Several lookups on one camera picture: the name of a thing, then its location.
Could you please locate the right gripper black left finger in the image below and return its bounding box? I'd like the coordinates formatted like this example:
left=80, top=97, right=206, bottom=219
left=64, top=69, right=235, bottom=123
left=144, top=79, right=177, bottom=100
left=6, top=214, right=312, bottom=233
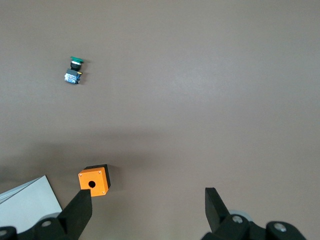
left=0, top=189, right=94, bottom=240

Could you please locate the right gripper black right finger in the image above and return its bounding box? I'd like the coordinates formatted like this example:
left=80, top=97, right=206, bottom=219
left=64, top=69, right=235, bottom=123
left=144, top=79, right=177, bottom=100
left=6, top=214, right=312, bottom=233
left=201, top=187, right=308, bottom=240

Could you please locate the white drawer cabinet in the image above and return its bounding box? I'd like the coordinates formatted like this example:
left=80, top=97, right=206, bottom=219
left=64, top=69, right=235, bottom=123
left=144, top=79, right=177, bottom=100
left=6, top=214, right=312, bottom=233
left=0, top=174, right=63, bottom=227

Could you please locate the green mushroom push button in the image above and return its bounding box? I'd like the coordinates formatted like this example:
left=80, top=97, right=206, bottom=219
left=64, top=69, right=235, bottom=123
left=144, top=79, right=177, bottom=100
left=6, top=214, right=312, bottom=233
left=62, top=55, right=85, bottom=86

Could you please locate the brown table cover sheet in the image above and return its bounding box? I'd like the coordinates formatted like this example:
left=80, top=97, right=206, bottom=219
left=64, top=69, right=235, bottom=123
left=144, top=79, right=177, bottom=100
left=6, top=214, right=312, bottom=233
left=0, top=0, right=320, bottom=240

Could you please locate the orange button enclosure box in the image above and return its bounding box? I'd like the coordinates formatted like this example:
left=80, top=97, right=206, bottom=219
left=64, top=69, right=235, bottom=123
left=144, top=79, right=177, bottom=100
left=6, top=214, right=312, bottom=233
left=77, top=163, right=112, bottom=198

